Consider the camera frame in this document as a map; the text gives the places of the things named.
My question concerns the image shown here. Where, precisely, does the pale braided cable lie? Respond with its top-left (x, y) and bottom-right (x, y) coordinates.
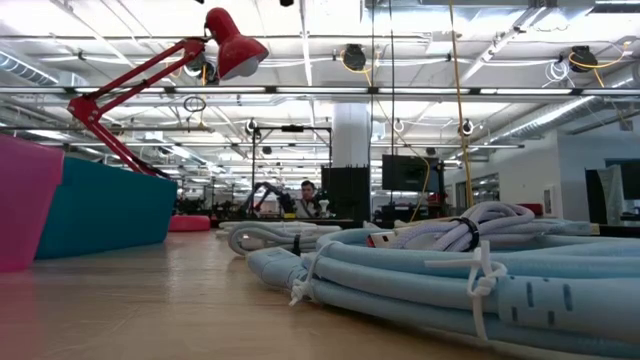
top-left (367, 201), bottom-right (551, 253)

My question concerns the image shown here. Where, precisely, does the person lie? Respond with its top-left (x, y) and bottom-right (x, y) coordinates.
top-left (293, 179), bottom-right (324, 220)

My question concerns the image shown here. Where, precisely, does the black cabinet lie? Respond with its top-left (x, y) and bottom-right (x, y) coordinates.
top-left (320, 166), bottom-right (372, 224)

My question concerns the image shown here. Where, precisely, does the black screen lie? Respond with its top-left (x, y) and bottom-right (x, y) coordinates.
top-left (382, 153), bottom-right (441, 194)

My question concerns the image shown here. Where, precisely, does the red desk lamp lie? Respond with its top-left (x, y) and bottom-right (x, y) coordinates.
top-left (67, 6), bottom-right (270, 234)

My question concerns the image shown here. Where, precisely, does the teal plastic bin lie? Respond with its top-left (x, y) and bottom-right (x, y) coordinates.
top-left (34, 156), bottom-right (179, 260)

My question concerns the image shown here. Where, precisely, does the pink plastic bin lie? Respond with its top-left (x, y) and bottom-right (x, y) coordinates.
top-left (0, 133), bottom-right (66, 274)

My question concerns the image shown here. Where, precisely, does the black frame rig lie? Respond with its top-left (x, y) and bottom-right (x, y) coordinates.
top-left (249, 124), bottom-right (334, 221)

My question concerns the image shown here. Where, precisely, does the small light blue bundled cable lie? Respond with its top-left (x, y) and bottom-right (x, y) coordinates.
top-left (227, 227), bottom-right (324, 257)

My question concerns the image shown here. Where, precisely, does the thin yellow cord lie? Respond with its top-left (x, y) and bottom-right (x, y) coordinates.
top-left (339, 48), bottom-right (432, 224)

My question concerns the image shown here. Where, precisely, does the black cord reel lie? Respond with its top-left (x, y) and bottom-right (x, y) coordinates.
top-left (569, 44), bottom-right (599, 74)
top-left (342, 43), bottom-right (368, 72)

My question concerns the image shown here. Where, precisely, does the thick yellow cord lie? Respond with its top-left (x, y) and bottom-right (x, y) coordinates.
top-left (448, 0), bottom-right (475, 209)

